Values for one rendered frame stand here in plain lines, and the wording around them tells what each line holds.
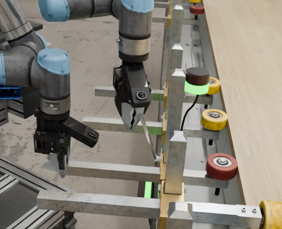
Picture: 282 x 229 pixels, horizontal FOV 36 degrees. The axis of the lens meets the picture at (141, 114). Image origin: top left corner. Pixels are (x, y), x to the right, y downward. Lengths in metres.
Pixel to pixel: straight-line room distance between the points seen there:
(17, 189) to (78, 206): 1.27
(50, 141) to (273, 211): 0.56
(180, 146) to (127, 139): 2.04
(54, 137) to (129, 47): 0.31
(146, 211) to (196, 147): 0.85
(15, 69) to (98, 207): 0.38
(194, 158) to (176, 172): 0.77
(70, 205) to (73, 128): 0.26
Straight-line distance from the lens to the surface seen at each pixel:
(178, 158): 0.88
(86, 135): 1.13
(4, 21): 1.17
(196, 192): 1.51
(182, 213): 0.65
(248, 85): 1.63
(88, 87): 3.59
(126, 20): 0.99
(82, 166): 1.19
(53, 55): 1.04
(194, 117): 1.94
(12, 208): 2.09
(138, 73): 1.03
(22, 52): 1.12
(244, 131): 1.34
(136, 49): 1.01
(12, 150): 2.84
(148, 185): 1.39
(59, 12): 1.01
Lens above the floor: 1.56
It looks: 29 degrees down
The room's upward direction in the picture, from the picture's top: 3 degrees clockwise
